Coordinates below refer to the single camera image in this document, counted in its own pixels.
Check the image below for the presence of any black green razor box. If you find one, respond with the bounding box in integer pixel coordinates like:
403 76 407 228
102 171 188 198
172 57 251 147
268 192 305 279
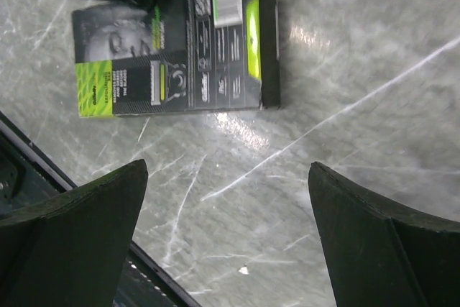
72 0 281 117

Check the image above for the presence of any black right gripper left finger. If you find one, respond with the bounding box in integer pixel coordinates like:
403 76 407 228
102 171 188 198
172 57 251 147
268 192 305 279
1 160 148 306

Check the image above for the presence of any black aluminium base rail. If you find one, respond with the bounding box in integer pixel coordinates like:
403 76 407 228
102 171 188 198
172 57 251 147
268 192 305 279
1 114 199 307

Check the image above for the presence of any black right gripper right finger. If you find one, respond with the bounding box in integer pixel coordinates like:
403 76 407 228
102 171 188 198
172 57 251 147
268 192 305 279
308 162 459 306

